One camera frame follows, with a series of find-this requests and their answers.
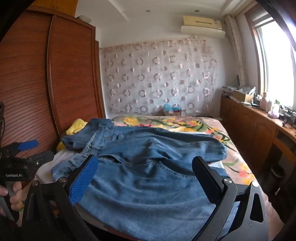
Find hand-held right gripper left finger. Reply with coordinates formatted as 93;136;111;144
22;154;100;241

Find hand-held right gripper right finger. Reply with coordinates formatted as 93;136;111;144
192;156;270;241

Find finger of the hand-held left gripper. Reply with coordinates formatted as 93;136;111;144
9;139;39;153
27;151;55;168

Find blue denim pants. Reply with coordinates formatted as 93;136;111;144
51;118;240;240

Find person's left hand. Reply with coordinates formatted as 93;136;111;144
0;181;24;217

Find yellow plush toy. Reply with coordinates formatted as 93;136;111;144
57;118;88;151

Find long wooden cabinet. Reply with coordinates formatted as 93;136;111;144
220;95;296;193

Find grey trash bin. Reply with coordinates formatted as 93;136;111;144
270;164;285;183

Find wooden slatted wardrobe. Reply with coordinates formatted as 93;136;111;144
0;5;107;163

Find flat open cardboard box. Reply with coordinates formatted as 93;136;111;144
231;89;253;102

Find pile of patterned cloths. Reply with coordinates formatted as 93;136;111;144
222;86;257;93

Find circle patterned sheer curtain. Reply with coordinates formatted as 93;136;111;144
99;38;220;116

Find wooden framed window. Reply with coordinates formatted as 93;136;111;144
245;7;296;130

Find patterned window curtain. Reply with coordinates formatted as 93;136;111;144
225;15;248;87

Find white box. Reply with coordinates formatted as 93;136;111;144
77;15;93;24

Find black camera gadget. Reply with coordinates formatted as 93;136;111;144
283;111;296;128
279;105;289;121

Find cream wall air conditioner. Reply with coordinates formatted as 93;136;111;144
181;15;226;39

